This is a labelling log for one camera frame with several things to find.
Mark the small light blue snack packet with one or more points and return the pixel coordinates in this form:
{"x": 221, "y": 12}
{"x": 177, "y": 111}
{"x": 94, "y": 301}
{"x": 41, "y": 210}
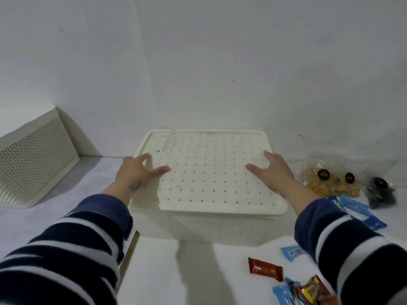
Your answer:
{"x": 293, "y": 252}

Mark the red snack bar packet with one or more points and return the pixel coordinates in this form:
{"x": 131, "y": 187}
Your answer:
{"x": 265, "y": 269}

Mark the red and yellow snack packet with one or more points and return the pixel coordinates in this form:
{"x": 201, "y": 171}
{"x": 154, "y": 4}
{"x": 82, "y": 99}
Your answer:
{"x": 314, "y": 290}

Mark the white perforated box lid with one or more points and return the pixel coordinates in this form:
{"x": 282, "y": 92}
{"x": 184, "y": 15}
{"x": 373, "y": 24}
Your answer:
{"x": 206, "y": 174}

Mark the white woven plastic storage box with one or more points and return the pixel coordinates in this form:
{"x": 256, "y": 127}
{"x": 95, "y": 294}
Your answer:
{"x": 203, "y": 227}

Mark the person's left forearm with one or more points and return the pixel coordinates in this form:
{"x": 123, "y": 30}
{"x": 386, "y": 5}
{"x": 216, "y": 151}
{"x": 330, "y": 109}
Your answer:
{"x": 70, "y": 250}

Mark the long blue snack packet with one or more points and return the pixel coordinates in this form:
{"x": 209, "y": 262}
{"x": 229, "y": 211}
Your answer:
{"x": 336, "y": 203}
{"x": 362, "y": 211}

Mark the clear bag of yellow crackers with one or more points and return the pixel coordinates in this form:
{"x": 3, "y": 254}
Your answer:
{"x": 348, "y": 185}
{"x": 322, "y": 182}

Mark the person's right forearm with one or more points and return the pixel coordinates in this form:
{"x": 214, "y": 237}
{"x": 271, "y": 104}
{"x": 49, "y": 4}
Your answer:
{"x": 343, "y": 247}

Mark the person's left thumb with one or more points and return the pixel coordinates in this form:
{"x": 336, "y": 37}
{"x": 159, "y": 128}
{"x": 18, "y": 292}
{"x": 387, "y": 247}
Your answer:
{"x": 160, "y": 170}

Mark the person's right hand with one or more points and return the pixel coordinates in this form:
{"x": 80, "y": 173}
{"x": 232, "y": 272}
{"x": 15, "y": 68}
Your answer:
{"x": 278, "y": 173}

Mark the clear bag of dark snacks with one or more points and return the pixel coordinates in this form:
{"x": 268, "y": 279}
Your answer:
{"x": 380, "y": 192}

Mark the person's right thumb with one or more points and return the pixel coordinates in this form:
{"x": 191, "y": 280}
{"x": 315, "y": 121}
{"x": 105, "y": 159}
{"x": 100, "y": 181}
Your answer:
{"x": 256, "y": 168}

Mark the blue wrapped snack packet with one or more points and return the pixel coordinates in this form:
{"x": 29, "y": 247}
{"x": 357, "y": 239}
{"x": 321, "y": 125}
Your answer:
{"x": 284, "y": 293}

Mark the person's left hand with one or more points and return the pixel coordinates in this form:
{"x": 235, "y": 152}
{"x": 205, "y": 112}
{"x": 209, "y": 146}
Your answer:
{"x": 132, "y": 173}

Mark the gold metal strip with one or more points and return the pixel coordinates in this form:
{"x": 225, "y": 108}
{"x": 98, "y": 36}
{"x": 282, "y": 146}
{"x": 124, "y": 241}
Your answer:
{"x": 128, "y": 260}

